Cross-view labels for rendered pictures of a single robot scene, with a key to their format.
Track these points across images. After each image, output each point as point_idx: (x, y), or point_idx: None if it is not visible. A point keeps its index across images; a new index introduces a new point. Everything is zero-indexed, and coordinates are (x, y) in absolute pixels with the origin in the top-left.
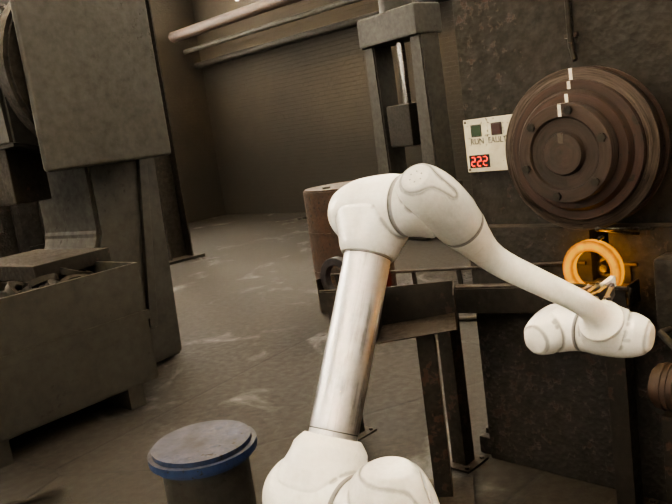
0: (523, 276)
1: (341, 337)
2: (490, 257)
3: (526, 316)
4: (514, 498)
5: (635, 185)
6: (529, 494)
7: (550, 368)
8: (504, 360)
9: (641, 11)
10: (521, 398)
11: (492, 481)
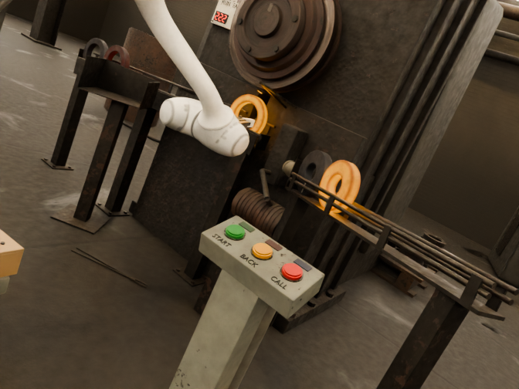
0: (170, 39)
1: None
2: (149, 3)
3: None
4: (124, 241)
5: (298, 67)
6: (136, 243)
7: (192, 173)
8: (169, 157)
9: None
10: (167, 185)
11: (120, 227)
